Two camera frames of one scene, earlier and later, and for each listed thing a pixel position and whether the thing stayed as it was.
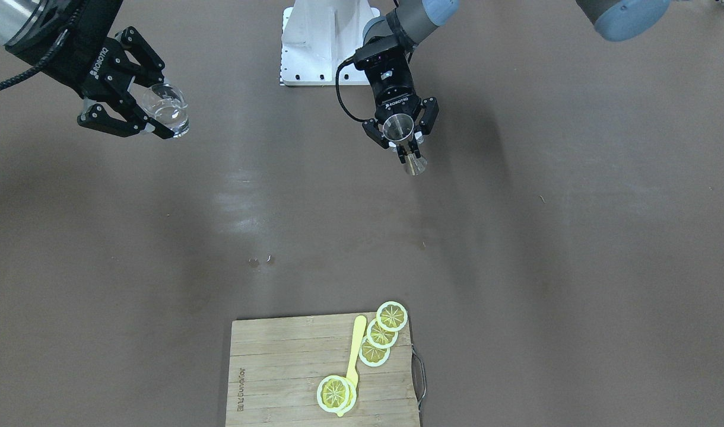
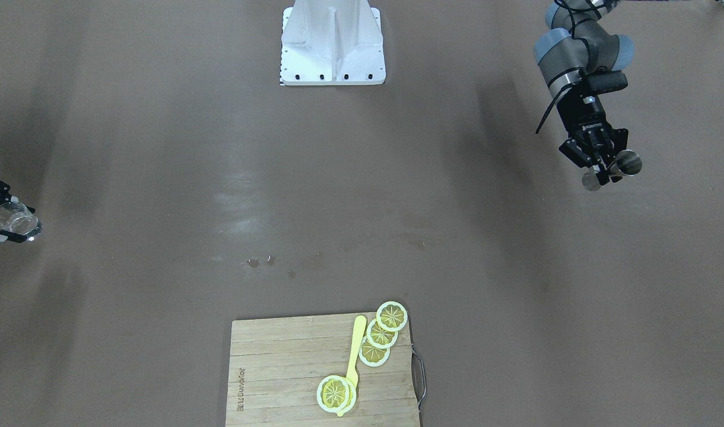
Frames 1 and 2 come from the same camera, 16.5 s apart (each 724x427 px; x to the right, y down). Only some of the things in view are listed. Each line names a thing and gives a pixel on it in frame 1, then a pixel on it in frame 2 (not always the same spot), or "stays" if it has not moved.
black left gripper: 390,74 → 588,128
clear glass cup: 166,105 → 15,217
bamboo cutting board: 277,364 stays
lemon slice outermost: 391,316 stays
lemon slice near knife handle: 371,355 stays
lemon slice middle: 380,337 stays
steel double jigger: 399,128 → 627,163
